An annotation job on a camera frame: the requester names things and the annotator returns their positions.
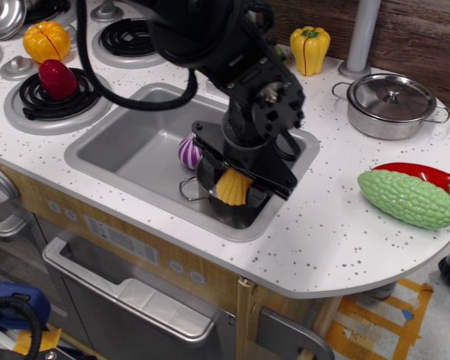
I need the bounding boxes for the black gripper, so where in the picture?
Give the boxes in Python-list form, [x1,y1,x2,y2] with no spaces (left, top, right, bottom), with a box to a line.
[191,121,298,206]

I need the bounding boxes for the yellow toy corn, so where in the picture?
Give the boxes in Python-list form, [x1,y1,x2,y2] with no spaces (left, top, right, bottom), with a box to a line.
[216,168,253,206]

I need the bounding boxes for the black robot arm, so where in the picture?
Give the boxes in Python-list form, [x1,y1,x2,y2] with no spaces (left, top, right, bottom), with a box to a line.
[131,1,305,200]

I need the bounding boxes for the steel pot in sink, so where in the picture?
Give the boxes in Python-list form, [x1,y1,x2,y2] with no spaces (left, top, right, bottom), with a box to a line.
[178,159,269,229]

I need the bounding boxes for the grey plastic sink basin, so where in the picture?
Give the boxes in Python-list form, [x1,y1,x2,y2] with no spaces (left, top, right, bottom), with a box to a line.
[64,82,321,243]

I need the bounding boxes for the lidded steel pot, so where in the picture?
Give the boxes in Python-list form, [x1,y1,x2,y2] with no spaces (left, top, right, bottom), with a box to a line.
[331,73,450,140]

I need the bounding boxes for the silver pot lid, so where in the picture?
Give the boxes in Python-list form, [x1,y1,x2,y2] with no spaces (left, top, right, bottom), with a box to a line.
[0,0,26,41]

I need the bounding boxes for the purple white striped toy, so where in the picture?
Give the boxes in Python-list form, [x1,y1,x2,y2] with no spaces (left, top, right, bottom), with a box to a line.
[178,133,203,170]

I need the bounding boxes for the yellow toy bell pepper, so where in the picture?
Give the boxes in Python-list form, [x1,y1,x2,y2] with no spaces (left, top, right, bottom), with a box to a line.
[289,26,331,76]

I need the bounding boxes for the grey vertical pole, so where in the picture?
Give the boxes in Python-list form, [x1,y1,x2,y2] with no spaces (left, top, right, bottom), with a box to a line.
[338,0,382,80]

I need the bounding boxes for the grey dishwasher door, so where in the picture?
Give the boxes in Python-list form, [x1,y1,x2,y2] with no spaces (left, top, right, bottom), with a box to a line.
[42,237,236,359]

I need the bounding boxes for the green toy bitter gourd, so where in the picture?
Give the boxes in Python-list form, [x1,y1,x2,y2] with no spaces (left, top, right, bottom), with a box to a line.
[357,169,450,230]

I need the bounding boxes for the rear black stove burner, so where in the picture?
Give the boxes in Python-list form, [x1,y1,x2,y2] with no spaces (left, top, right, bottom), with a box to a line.
[91,18,166,70]

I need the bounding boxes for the black stove burner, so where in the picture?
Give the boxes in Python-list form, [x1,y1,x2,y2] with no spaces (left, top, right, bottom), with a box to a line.
[4,68,111,135]
[91,18,166,70]

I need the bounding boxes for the red toy fruit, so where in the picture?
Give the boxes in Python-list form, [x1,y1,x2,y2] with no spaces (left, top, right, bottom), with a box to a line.
[38,59,79,100]

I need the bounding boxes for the red toy chili pepper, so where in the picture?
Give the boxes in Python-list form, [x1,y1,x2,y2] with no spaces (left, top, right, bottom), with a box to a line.
[374,162,450,195]

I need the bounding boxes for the front black stove burner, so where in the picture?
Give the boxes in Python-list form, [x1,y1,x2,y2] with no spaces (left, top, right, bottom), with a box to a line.
[4,68,111,135]

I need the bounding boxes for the orange toy pumpkin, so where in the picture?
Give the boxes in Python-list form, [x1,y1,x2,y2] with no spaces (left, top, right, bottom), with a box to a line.
[22,21,71,64]

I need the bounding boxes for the grey stove knob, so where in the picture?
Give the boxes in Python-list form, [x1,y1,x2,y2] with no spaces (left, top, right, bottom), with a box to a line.
[0,55,38,81]

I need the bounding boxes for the blue clamp tool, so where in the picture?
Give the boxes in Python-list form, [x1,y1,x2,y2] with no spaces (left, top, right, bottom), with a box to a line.
[0,282,51,330]

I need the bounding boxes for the black braided cable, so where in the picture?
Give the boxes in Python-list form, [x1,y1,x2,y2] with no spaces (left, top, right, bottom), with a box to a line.
[76,0,199,112]

